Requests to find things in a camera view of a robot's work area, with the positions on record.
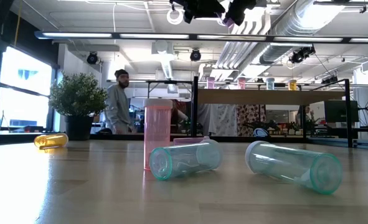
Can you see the white ceiling pipes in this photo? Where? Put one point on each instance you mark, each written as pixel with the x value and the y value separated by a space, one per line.
pixel 233 54

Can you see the black ceiling spotlight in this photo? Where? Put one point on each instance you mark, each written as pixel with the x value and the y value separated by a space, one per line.
pixel 195 55
pixel 328 80
pixel 92 58
pixel 300 55

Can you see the wooden shelf with black legs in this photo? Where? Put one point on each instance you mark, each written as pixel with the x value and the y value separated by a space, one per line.
pixel 264 97

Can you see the green plant in black pot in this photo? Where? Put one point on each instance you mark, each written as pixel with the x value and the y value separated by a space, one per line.
pixel 78 93

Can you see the orange translucent medicine bottle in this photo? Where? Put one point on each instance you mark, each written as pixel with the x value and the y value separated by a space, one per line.
pixel 51 140
pixel 292 85

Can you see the person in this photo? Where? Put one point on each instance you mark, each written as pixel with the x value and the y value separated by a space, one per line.
pixel 118 104
pixel 180 115
pixel 309 110

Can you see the blue and white helmet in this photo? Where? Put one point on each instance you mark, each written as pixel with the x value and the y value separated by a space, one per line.
pixel 260 132

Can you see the patterned hanging cloth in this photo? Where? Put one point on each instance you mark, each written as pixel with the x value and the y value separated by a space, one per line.
pixel 249 119

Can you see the black bar with light strips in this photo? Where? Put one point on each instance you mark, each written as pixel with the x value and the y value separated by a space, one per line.
pixel 78 35

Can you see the black computer monitor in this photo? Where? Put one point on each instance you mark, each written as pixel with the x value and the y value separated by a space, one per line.
pixel 341 111

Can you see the white ventilation duct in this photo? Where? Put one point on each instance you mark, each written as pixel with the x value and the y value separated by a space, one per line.
pixel 163 59

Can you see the black desk frame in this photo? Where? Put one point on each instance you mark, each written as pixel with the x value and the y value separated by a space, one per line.
pixel 171 81

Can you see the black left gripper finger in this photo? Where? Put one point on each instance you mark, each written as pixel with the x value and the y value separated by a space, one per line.
pixel 202 7
pixel 241 9

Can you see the green translucent medicine bottle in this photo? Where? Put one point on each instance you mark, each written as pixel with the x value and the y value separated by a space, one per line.
pixel 295 166
pixel 185 160
pixel 270 84

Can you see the white hanging cloth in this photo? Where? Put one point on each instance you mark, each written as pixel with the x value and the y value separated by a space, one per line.
pixel 216 119

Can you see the pink translucent medicine bottle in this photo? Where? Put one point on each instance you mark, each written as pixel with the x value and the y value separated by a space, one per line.
pixel 241 83
pixel 157 133

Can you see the purple translucent medicine bottle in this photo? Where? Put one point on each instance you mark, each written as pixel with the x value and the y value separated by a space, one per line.
pixel 225 21
pixel 210 83
pixel 188 141

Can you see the grey spiral ventilation duct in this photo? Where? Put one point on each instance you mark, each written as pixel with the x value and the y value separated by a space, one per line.
pixel 277 53

